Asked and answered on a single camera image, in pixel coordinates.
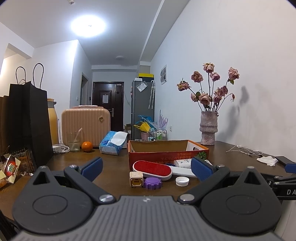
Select white rectangular bottle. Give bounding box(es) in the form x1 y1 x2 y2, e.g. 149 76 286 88
174 159 192 169

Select white bottle cap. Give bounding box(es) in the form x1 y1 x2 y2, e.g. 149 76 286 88
175 176 190 187

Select beige cube adapter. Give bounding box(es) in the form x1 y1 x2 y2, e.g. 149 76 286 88
129 171 144 187

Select purple gear cap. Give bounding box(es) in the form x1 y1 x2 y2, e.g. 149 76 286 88
144 177 162 190

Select red lint brush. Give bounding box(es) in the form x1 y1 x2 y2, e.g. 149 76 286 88
132 160 196 181

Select crumpled white tissue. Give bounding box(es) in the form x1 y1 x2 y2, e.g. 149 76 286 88
257 156 278 167

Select orange fruit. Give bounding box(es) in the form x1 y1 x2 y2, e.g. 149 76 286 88
81 141 93 153

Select blue tissue pack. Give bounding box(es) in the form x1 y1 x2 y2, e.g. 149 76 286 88
99 131 128 156

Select clear glass cup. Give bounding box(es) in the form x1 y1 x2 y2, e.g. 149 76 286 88
66 128 82 152

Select orange cardboard box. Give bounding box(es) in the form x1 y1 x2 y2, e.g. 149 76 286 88
127 140 209 169

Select pink ceramic vase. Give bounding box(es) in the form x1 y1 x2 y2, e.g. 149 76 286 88
200 111 218 146

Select pink suitcase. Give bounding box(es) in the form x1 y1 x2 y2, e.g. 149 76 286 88
61 105 111 147

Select yellow thermos jug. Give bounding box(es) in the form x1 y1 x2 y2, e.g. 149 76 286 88
47 98 59 145

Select dried pink roses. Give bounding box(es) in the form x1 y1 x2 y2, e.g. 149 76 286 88
177 62 240 113

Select snack packets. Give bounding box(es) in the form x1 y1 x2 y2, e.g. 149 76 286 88
1 149 36 188

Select yellow blue toy pile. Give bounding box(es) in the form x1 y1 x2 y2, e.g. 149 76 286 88
133 115 155 133

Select dark entrance door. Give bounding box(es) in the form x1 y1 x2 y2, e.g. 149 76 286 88
92 81 124 132

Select black paper bag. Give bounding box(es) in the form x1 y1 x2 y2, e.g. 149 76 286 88
0 63 54 172

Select grey refrigerator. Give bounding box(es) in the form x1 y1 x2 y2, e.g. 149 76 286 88
131 81 154 140

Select yellow box on fridge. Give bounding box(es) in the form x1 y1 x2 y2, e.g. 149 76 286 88
138 73 154 78

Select round ceiling lamp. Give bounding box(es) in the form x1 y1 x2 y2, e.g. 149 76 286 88
69 14 107 38

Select white coiled cable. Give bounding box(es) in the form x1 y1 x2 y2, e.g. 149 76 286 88
52 143 70 154

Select white earphone cable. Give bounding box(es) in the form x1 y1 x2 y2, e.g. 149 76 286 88
225 145 265 158

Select wire rack with bottles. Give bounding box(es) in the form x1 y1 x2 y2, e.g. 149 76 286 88
149 129 167 141

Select wall picture frame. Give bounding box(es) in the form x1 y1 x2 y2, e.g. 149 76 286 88
160 65 167 85

